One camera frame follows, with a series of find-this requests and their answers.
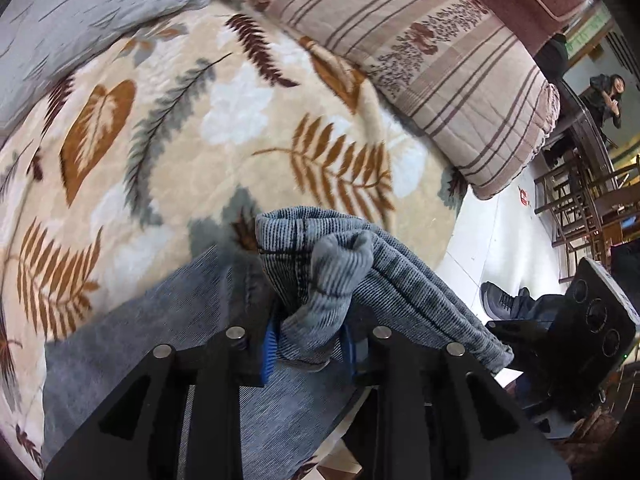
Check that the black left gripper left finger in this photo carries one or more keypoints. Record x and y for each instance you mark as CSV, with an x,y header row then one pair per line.
x,y
176,412

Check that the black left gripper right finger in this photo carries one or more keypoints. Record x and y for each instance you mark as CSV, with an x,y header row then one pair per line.
x,y
436,414

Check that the grey blue denim pants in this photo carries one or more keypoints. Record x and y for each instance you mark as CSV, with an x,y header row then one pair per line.
x,y
311,265

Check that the grey sneaker shoe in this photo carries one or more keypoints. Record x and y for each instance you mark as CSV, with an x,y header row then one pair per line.
x,y
499,305

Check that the dark wooden chair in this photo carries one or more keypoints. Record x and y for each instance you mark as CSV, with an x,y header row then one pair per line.
x,y
590,212

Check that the person in black clothes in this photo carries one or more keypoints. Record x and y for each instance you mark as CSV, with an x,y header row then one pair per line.
x,y
603,97

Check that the beige leaf pattern blanket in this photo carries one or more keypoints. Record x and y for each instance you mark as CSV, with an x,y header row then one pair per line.
x,y
173,139

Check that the striped brown pink pillow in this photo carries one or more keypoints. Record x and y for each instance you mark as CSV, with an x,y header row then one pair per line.
x,y
451,66

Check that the grey quilted pillow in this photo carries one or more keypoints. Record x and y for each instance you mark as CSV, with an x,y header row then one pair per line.
x,y
42,41

